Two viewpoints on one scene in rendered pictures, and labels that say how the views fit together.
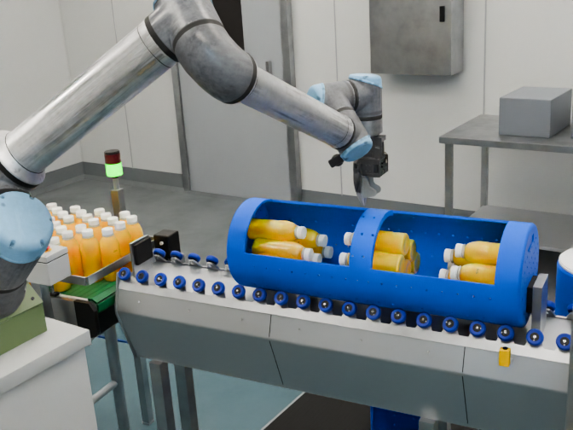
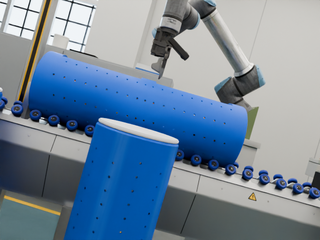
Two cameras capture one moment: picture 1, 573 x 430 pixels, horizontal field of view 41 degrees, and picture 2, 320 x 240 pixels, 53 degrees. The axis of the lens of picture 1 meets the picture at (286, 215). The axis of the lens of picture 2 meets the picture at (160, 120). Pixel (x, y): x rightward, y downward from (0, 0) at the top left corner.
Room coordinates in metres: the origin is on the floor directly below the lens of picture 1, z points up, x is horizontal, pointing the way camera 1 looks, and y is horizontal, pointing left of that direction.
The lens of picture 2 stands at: (3.36, -0.90, 1.11)
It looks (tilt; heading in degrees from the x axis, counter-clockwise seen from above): 1 degrees down; 149
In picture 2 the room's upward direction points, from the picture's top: 16 degrees clockwise
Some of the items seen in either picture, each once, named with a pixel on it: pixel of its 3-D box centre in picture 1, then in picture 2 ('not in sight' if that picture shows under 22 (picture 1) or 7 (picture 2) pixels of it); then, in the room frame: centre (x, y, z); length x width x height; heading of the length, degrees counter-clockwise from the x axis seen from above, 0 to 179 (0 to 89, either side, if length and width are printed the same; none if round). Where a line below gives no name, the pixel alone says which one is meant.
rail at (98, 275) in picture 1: (124, 259); not in sight; (2.56, 0.58, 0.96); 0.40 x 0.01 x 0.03; 152
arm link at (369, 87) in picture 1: (364, 95); (175, 7); (2.13, -0.24, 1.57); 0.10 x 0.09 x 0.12; 117
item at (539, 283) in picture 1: (536, 305); (32, 101); (1.90, -0.66, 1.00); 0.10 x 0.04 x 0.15; 152
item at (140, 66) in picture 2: not in sight; (147, 70); (0.47, 0.54, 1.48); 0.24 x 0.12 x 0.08; 63
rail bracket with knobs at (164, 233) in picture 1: (166, 246); not in sight; (2.72, 0.46, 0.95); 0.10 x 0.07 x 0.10; 152
